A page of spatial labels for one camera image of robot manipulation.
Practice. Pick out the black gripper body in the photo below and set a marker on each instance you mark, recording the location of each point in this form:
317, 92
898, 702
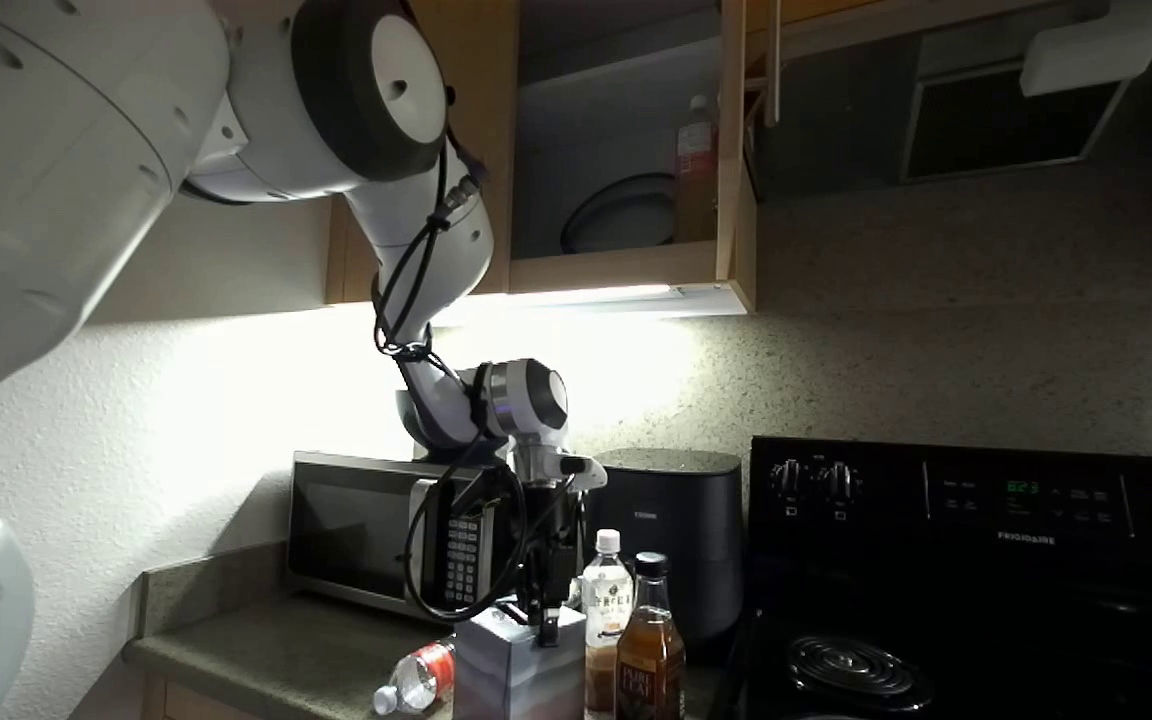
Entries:
553, 535

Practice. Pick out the white grey box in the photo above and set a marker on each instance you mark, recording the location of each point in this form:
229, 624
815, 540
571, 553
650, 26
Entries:
517, 671

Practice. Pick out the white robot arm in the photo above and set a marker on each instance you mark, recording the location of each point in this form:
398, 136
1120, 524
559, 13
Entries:
116, 107

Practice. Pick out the bowl inside cabinet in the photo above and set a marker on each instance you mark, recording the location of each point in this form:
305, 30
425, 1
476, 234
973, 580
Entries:
624, 215

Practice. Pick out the wooden upper cabinet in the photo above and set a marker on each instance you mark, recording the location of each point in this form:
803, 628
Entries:
560, 96

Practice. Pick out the bottle inside cabinet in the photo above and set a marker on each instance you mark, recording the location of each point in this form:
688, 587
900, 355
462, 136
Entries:
695, 174

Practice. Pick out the white capped tea bottle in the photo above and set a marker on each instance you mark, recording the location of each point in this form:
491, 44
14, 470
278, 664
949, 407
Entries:
606, 597

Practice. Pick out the stainless steel microwave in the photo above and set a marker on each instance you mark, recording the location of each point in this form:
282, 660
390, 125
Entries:
398, 535

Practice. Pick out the black air fryer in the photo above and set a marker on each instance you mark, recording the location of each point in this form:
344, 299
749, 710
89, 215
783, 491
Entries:
688, 510

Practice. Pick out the amber sauce bottle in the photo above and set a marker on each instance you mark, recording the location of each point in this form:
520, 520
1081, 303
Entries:
650, 653

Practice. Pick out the clear plastic bottle lying down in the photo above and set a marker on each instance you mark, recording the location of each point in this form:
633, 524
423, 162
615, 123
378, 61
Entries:
417, 683

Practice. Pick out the black pan on stove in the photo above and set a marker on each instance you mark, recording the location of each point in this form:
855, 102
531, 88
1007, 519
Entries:
855, 678

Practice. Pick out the black electric stove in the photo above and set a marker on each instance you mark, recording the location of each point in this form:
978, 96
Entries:
1012, 580

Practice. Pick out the white range hood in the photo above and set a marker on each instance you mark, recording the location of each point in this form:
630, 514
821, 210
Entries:
1008, 88

